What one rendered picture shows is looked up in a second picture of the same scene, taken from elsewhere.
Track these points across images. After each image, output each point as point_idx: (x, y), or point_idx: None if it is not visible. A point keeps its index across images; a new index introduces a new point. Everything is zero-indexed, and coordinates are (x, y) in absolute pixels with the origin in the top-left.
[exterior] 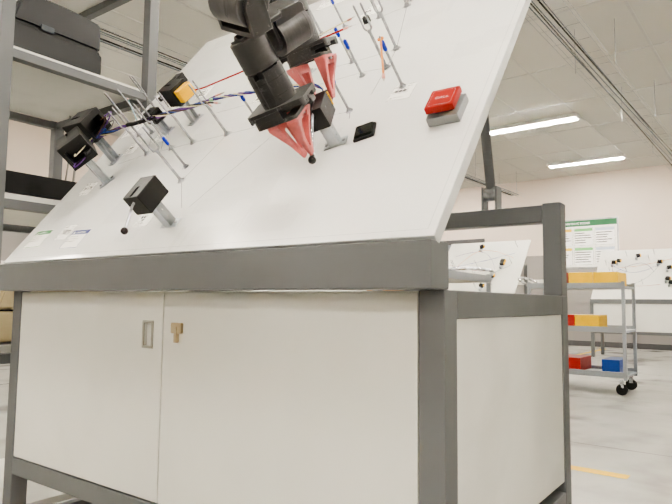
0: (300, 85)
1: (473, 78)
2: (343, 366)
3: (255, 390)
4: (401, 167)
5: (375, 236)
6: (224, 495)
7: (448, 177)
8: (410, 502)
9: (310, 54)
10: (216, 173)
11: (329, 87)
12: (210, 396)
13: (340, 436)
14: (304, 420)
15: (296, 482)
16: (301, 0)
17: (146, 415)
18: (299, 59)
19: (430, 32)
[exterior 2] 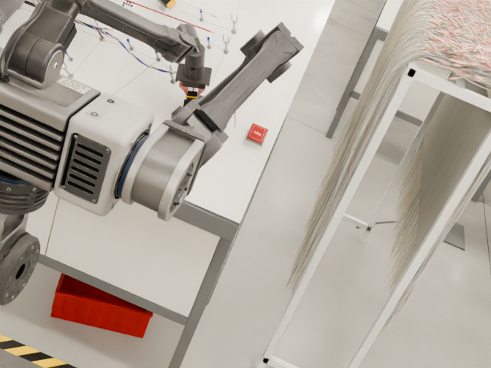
0: (183, 90)
1: (273, 110)
2: (177, 242)
3: (124, 233)
4: (228, 165)
5: (212, 210)
6: (94, 265)
7: (250, 188)
8: (193, 293)
9: (197, 86)
10: (102, 88)
11: (199, 95)
12: (93, 225)
13: (168, 264)
14: (150, 253)
15: (139, 272)
16: (202, 61)
17: (42, 216)
18: (189, 85)
19: (257, 31)
